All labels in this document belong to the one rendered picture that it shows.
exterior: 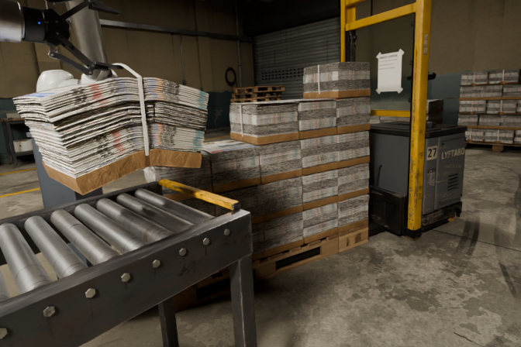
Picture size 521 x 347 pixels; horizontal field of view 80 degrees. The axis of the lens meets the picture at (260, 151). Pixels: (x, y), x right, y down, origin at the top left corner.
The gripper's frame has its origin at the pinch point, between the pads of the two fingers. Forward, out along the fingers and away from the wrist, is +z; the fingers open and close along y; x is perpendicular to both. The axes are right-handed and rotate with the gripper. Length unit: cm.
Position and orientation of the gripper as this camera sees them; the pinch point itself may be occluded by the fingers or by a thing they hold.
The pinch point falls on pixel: (115, 38)
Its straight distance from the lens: 96.8
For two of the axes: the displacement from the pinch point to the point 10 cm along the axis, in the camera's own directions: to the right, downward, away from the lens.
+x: 7.1, 1.3, -6.9
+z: 7.0, -0.9, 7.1
